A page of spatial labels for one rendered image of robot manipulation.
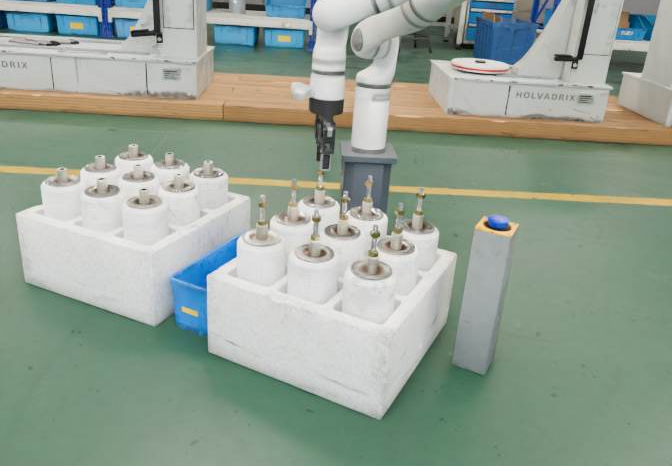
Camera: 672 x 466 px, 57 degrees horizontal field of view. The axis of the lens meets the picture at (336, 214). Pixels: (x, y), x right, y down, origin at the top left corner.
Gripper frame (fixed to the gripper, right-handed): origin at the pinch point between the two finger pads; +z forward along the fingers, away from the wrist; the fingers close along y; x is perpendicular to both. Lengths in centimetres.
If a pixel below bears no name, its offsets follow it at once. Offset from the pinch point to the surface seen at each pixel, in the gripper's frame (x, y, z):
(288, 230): 8.6, -13.9, 10.8
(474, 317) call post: -27.5, -30.2, 22.7
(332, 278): 1.6, -29.5, 13.6
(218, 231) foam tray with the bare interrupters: 23.1, 9.4, 21.5
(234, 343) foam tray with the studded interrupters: 19.6, -24.6, 30.5
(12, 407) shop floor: 58, -35, 35
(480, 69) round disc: -106, 171, 5
